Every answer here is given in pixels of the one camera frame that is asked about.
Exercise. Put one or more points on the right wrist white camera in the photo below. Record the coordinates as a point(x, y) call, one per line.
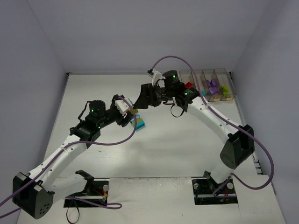
point(155, 76)

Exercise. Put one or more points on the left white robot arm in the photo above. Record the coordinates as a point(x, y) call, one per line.
point(36, 191)

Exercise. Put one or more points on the red lego brick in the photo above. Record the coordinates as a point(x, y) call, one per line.
point(189, 85)

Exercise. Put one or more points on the wrist white camera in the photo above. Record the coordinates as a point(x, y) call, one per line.
point(124, 106)
point(155, 76)

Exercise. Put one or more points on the purple oval paw lego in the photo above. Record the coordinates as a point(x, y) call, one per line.
point(213, 82)

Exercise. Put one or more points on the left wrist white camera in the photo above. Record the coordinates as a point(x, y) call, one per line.
point(124, 106)

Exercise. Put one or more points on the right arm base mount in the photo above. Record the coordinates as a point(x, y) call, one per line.
point(208, 192)

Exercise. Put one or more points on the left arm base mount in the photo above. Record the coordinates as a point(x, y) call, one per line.
point(97, 194)

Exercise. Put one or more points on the small lime green lego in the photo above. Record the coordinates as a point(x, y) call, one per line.
point(225, 90)

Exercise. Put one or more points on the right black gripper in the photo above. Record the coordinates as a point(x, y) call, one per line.
point(149, 94)

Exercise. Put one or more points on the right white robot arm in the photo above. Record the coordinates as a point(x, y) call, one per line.
point(238, 145)

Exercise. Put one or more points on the clear bin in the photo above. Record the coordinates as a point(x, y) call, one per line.
point(209, 74)
point(187, 76)
point(201, 83)
point(224, 79)

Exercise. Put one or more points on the teal green monster lego stack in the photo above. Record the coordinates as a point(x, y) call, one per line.
point(140, 122)

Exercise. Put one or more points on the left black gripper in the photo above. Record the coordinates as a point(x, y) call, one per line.
point(122, 119)

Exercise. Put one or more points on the multicolour lego block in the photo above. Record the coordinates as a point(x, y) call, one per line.
point(135, 111)

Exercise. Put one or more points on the purple lego brick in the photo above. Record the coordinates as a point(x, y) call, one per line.
point(213, 91)

